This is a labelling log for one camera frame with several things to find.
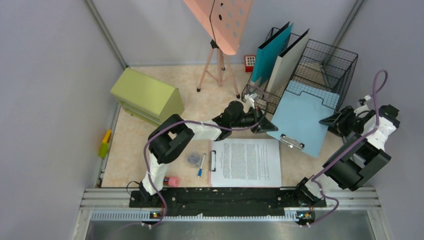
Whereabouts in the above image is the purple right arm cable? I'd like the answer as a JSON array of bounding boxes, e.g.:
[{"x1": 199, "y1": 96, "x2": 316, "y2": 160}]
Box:
[{"x1": 298, "y1": 69, "x2": 389, "y2": 228}]

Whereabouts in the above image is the grey white file folder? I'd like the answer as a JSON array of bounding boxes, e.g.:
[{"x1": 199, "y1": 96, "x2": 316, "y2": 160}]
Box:
[{"x1": 266, "y1": 29, "x2": 310, "y2": 94}]

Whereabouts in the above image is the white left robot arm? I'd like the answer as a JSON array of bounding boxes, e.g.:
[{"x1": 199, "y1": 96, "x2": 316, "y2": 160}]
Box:
[{"x1": 139, "y1": 101, "x2": 278, "y2": 207}]

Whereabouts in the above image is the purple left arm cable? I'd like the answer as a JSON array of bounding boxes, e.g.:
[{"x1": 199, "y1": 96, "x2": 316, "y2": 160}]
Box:
[{"x1": 143, "y1": 85, "x2": 271, "y2": 229}]

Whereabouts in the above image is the pink capped tube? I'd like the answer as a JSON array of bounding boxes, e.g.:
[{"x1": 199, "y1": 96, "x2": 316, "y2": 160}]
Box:
[{"x1": 163, "y1": 176, "x2": 181, "y2": 188}]

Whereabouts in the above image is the red white small box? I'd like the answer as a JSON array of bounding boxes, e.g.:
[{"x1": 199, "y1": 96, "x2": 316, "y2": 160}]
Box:
[{"x1": 244, "y1": 55, "x2": 256, "y2": 73}]

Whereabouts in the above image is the pink perforated board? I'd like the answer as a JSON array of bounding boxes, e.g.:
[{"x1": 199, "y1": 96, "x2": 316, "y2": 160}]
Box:
[{"x1": 183, "y1": 0, "x2": 253, "y2": 56}]

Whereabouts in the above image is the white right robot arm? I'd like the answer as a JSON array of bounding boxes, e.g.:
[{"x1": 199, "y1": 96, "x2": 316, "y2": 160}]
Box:
[{"x1": 293, "y1": 104, "x2": 400, "y2": 207}]

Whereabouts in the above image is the pink clipboard with papers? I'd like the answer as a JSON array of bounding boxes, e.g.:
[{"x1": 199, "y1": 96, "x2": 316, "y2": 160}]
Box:
[{"x1": 208, "y1": 138, "x2": 282, "y2": 188}]

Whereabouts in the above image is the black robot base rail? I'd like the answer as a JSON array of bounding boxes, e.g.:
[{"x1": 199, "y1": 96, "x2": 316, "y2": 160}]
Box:
[{"x1": 129, "y1": 187, "x2": 327, "y2": 217}]

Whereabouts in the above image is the teal file folder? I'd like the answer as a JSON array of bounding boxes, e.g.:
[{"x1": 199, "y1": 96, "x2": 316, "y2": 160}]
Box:
[{"x1": 250, "y1": 22, "x2": 293, "y2": 87}]

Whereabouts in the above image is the blue white marker pen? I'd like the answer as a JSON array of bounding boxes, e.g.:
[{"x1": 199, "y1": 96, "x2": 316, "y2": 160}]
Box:
[{"x1": 197, "y1": 153, "x2": 207, "y2": 178}]

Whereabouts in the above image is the black wire mesh file rack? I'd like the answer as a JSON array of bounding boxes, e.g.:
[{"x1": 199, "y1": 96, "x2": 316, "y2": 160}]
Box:
[{"x1": 241, "y1": 39, "x2": 358, "y2": 114}]

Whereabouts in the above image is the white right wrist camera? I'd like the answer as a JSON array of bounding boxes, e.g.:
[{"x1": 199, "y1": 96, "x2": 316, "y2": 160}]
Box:
[{"x1": 354, "y1": 95, "x2": 372, "y2": 117}]

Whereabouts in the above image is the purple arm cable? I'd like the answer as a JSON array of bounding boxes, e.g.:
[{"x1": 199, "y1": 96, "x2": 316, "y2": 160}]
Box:
[
  {"x1": 143, "y1": 85, "x2": 271, "y2": 229},
  {"x1": 298, "y1": 69, "x2": 389, "y2": 228}
]

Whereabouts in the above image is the clear jar of paperclips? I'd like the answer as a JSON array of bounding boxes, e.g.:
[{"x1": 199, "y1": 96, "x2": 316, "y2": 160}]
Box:
[{"x1": 187, "y1": 152, "x2": 202, "y2": 168}]

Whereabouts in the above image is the yellow green toy block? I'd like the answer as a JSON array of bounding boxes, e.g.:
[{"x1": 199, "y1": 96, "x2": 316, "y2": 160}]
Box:
[{"x1": 97, "y1": 129, "x2": 112, "y2": 158}]

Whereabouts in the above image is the light blue clipboard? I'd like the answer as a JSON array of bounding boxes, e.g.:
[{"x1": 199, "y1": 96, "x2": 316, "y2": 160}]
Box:
[{"x1": 267, "y1": 80, "x2": 340, "y2": 158}]

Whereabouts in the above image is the green metal drawer box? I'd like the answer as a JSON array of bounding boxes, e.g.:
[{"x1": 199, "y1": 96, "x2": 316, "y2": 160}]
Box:
[{"x1": 110, "y1": 68, "x2": 185, "y2": 126}]

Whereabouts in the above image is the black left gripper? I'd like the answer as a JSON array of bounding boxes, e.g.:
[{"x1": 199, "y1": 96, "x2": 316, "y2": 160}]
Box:
[{"x1": 230, "y1": 105, "x2": 278, "y2": 134}]

